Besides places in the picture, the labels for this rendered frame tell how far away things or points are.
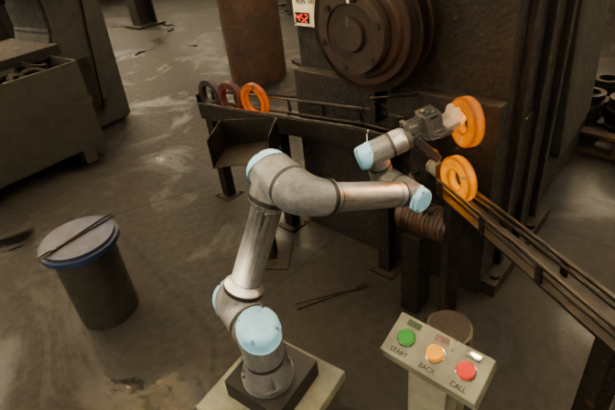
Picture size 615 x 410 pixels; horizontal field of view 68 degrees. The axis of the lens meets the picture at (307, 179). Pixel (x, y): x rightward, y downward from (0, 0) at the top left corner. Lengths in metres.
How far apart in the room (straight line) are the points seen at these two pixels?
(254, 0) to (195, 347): 3.24
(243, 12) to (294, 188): 3.53
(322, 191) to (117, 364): 1.33
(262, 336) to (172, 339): 0.93
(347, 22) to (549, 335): 1.41
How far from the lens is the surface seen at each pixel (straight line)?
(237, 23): 4.54
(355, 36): 1.64
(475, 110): 1.41
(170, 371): 2.03
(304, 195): 1.07
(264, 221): 1.20
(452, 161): 1.53
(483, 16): 1.68
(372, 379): 1.86
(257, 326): 1.26
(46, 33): 4.15
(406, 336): 1.19
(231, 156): 2.07
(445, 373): 1.16
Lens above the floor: 1.52
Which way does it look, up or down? 31 degrees down
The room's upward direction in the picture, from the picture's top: 7 degrees counter-clockwise
